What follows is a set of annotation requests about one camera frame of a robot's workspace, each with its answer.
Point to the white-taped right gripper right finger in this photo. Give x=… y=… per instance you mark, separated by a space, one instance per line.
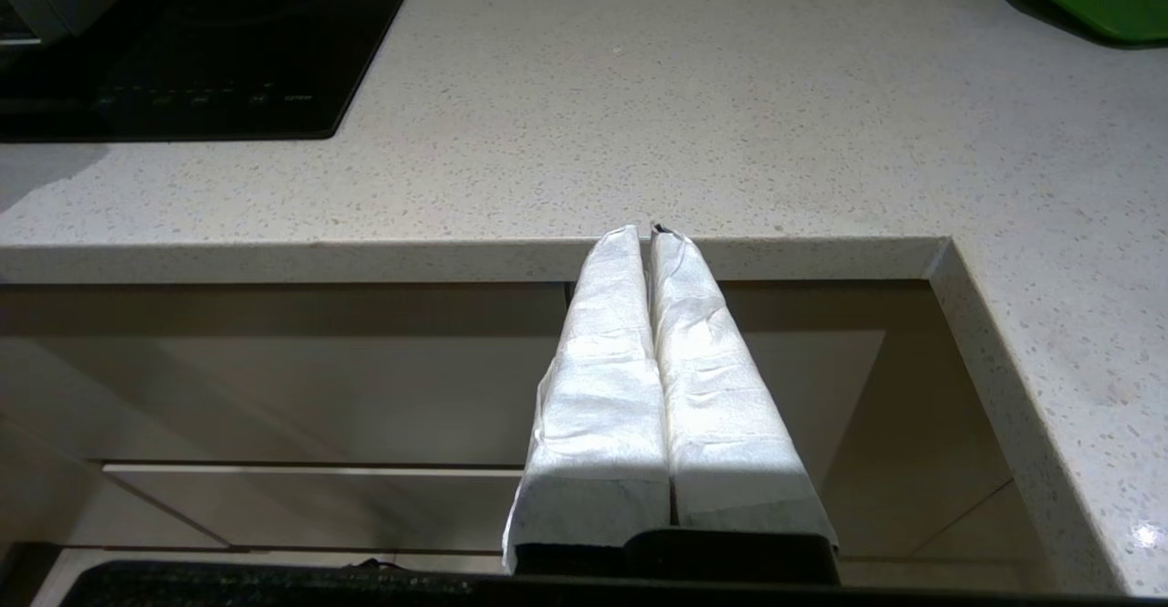
x=721 y=424

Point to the beige base cabinet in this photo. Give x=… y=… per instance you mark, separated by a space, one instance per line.
x=274 y=388

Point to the black induction cooktop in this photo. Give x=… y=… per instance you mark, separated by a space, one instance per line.
x=228 y=41

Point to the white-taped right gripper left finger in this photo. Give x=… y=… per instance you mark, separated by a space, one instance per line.
x=602 y=406

